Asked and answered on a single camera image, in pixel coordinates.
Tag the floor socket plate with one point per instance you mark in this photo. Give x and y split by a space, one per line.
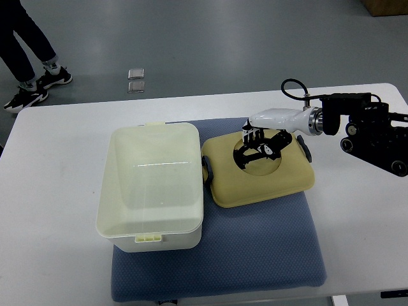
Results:
136 73
136 87

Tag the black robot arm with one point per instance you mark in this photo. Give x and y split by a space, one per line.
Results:
370 135

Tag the lower floor socket plate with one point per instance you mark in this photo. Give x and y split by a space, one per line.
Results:
136 87

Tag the black white sneaker left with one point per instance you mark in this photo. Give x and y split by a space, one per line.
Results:
25 99

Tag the black white sneaker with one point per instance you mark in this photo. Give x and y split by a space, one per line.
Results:
47 79
25 99

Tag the black white sneaker right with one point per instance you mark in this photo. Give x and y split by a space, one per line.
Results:
47 79

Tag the yellow box lid black handle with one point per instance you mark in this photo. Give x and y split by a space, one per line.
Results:
260 180

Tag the person in black clothes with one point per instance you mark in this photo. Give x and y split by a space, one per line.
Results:
16 21

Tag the white storage box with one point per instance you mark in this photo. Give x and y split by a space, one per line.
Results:
152 190

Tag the brown cardboard box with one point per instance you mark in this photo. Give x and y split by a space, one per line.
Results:
385 8

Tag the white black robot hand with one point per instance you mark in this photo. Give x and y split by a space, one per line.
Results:
269 131

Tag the upper floor socket plate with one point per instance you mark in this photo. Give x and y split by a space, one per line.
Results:
136 73

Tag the blue grey cushion mat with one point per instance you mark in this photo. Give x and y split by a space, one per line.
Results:
263 246

